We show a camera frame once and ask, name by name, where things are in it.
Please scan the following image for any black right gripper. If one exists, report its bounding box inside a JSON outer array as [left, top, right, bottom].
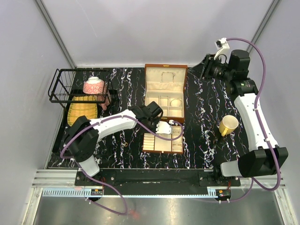
[[187, 54, 233, 83]]

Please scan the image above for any brown jewelry tray insert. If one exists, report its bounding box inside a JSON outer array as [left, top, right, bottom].
[[142, 125, 183, 154]]

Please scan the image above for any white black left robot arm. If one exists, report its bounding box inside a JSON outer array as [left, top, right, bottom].
[[65, 101, 163, 186]]

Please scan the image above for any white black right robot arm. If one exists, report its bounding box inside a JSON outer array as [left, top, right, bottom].
[[193, 49, 288, 186]]

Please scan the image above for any brown leather jewelry box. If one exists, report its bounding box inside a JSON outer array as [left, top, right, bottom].
[[145, 64, 188, 124]]

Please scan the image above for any pink patterned ceramic bowl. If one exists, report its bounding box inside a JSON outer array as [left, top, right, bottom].
[[83, 76, 105, 95]]

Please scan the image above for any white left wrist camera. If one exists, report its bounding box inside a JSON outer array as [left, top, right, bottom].
[[156, 120, 175, 135]]

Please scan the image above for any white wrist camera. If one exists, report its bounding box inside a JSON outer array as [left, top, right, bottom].
[[156, 120, 175, 135], [214, 37, 230, 60]]

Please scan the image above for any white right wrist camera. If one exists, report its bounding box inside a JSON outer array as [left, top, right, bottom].
[[214, 37, 230, 60]]

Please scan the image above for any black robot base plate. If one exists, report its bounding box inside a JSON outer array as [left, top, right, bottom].
[[75, 167, 242, 195]]

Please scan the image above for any black wire dish rack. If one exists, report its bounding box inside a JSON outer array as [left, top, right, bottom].
[[48, 68, 120, 110]]

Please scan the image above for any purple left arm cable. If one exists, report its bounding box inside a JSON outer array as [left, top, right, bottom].
[[60, 114, 185, 216]]

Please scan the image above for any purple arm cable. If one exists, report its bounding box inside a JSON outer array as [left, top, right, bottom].
[[60, 114, 185, 216], [194, 37, 282, 203]]

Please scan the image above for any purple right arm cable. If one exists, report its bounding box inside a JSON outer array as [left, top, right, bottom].
[[194, 37, 282, 203]]

